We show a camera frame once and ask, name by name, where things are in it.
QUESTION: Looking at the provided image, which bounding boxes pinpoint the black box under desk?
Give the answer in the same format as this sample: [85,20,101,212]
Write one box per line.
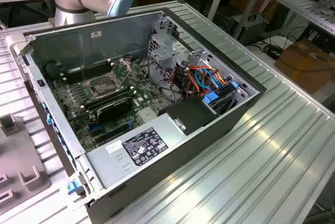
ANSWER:
[229,14,271,46]

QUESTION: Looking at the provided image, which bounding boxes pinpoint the small silver heatsink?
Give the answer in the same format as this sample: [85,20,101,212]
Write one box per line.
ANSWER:
[137,108,158,125]

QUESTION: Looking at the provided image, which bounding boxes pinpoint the CPU socket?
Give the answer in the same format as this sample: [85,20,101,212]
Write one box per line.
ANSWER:
[83,74,124,99]

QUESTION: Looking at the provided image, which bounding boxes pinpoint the black plastic drive cover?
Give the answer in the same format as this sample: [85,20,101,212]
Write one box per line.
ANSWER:
[158,95,221,136]

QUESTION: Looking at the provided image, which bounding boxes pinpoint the silver metal drive cage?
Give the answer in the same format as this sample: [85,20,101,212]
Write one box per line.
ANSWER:
[148,12,195,84]

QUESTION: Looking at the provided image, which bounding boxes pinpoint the blue case latch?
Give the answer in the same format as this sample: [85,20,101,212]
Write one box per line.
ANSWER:
[66,181,85,196]

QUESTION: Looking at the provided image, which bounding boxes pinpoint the brown cardboard box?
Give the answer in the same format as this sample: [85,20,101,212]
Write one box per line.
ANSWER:
[273,39,335,95]

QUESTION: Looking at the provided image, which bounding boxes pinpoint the orange wire bundle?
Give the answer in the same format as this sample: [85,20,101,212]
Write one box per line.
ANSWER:
[180,64,229,97]

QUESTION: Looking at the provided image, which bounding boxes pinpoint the grey parts rack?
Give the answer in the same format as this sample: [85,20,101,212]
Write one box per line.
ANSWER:
[0,113,52,215]

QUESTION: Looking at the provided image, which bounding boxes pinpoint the blue wire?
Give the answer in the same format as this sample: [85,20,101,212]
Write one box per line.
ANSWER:
[195,68,229,94]

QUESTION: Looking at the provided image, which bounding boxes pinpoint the open grey PC case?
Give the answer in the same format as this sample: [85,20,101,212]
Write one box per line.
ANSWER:
[5,6,267,224]

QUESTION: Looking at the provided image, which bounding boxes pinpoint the green motherboard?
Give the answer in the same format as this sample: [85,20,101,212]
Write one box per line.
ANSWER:
[49,59,189,154]

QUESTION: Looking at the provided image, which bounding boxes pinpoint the black cables on floor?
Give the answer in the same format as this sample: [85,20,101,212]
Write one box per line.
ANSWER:
[258,39,285,60]

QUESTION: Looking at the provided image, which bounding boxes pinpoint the black power supply label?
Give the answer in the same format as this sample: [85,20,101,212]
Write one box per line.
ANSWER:
[121,127,169,167]

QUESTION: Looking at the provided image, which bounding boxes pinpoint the silver power supply unit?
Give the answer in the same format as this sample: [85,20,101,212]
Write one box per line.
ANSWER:
[86,113,189,189]

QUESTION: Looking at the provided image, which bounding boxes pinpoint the metal socket cover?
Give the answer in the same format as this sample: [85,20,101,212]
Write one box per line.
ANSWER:
[111,57,135,90]

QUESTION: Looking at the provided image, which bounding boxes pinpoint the thin metal locking lever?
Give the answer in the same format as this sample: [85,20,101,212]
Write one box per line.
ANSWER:
[79,60,88,84]

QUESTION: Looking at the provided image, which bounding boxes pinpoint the blue disk carrier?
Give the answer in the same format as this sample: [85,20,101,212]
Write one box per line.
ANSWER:
[201,92,219,107]

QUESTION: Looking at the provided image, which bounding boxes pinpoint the black RAM stick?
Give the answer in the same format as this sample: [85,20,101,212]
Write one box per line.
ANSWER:
[87,92,137,111]

